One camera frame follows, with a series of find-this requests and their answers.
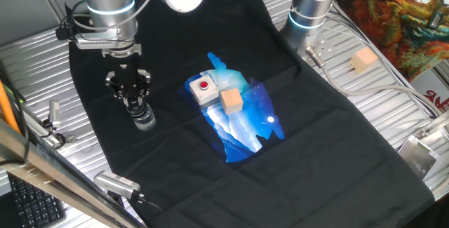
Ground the white flat device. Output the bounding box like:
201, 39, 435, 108
398, 135, 440, 182

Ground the small dark metal object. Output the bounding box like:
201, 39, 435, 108
428, 10, 443, 29

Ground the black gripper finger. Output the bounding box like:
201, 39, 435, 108
137, 68, 152, 107
105, 72, 129, 108

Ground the colourful patterned cloth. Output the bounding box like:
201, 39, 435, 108
335, 0, 449, 83

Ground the thin metal pole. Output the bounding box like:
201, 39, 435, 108
29, 0, 69, 33

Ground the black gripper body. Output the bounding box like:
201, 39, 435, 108
111, 55, 143, 99

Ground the black cloth with blue print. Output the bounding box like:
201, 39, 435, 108
65, 0, 436, 228

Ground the black keyboard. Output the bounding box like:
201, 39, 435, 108
6, 172, 67, 228

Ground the white panel with red logo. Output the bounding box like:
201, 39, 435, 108
403, 59, 449, 120

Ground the aluminium frame beam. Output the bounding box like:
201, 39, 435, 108
0, 117, 145, 228

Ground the orange tube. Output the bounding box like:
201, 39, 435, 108
0, 79, 22, 134

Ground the clear glass jar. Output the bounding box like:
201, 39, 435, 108
132, 103, 157, 132

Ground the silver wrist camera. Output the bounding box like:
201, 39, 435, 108
74, 27, 137, 51

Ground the wooden cube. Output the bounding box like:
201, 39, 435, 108
220, 88, 244, 115
349, 46, 379, 74

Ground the silver ribbed exterior camera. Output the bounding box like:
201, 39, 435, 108
93, 170, 142, 201

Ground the black exterior camera plug cable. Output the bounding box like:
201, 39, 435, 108
131, 191, 173, 222

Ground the thick grey base cable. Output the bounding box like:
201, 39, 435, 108
304, 45, 441, 119

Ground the grey box with red button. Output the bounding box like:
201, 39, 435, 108
189, 74, 220, 106

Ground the small silver exterior camera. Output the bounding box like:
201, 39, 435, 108
48, 100, 62, 128

